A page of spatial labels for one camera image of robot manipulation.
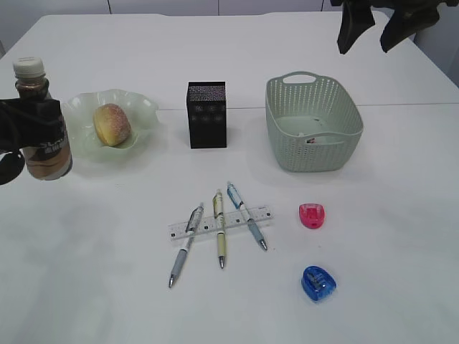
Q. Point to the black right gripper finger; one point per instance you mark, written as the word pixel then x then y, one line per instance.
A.
pixel 409 17
pixel 357 17

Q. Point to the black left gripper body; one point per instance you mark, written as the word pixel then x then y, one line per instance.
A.
pixel 11 166

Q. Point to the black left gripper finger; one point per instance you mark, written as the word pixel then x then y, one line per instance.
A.
pixel 12 136
pixel 43 122

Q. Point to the brown Nescafe coffee bottle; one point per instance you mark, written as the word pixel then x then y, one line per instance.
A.
pixel 46 146

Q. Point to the sugared bread roll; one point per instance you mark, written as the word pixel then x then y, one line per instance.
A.
pixel 111 124

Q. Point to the pink pencil sharpener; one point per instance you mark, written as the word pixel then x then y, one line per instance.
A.
pixel 312 215

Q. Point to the blue pencil sharpener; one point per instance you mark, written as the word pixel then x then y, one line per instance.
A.
pixel 317 282

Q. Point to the green wavy glass plate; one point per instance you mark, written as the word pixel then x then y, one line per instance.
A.
pixel 78 113

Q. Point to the green plastic basket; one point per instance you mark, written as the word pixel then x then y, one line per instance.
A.
pixel 303 105

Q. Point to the black mesh pen holder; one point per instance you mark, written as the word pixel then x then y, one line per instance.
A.
pixel 206 105

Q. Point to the grey grip pen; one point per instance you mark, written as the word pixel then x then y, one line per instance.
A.
pixel 191 227

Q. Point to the yellow-green pen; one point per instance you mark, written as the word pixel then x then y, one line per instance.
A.
pixel 220 224

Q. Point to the blue pen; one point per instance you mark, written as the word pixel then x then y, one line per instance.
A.
pixel 246 215

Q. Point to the clear plastic ruler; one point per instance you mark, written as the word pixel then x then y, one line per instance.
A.
pixel 208 224

